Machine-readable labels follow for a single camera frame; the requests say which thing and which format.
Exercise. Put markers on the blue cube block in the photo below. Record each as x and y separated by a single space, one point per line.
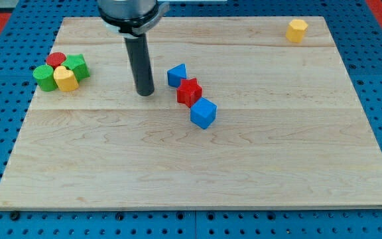
203 113

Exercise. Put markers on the black cylindrical pointer rod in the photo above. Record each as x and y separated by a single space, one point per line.
140 63

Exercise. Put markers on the blue triangle block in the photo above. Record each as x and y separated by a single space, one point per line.
176 74

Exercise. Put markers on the red star block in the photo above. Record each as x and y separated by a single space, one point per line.
188 92

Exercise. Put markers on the green star block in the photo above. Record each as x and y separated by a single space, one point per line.
77 64

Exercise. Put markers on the green cylinder block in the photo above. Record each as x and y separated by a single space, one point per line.
43 75

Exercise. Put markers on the red cylinder block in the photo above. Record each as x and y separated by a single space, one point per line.
55 59

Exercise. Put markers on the yellow heart block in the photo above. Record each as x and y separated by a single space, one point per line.
65 79

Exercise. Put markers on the wooden board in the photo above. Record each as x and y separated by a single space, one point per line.
289 134

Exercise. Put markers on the yellow hexagon block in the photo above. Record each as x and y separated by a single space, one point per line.
296 30

